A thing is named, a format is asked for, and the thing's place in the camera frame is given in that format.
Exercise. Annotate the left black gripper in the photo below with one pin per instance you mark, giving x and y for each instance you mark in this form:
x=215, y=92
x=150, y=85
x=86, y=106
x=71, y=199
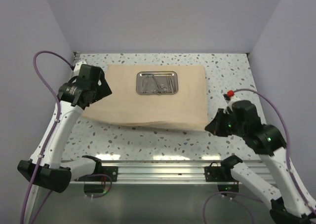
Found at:
x=103, y=90

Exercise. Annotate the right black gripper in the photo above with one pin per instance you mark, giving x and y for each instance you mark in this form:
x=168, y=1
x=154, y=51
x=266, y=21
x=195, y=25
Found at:
x=214, y=126

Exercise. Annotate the beige surgical drape cloth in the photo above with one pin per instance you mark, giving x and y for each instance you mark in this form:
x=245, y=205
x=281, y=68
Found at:
x=187, y=109

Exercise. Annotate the stainless steel instrument tray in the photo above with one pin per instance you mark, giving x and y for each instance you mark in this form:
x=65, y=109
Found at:
x=161, y=77

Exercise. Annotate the steel forceps with rings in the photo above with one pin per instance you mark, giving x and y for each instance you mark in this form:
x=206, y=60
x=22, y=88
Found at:
x=159, y=89

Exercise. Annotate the steel tweezers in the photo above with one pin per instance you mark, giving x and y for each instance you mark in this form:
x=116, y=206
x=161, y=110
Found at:
x=145, y=84

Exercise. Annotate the steel surgical scissors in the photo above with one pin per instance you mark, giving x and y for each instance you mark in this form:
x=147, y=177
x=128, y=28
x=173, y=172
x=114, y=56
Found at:
x=170, y=84

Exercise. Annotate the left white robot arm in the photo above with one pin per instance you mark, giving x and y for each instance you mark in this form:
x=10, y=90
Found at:
x=49, y=151

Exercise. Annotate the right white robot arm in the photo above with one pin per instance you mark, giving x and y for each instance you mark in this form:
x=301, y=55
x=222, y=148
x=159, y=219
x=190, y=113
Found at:
x=288, y=201

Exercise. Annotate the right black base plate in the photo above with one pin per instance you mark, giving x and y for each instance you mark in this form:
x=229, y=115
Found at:
x=215, y=172

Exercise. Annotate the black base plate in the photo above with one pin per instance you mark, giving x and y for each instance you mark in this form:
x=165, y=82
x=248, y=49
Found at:
x=106, y=173
x=215, y=172

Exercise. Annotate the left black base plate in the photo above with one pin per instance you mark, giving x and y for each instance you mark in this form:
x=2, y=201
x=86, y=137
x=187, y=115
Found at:
x=106, y=173

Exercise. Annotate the aluminium extrusion rail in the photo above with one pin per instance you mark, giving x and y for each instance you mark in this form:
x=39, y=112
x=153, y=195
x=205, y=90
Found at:
x=156, y=172

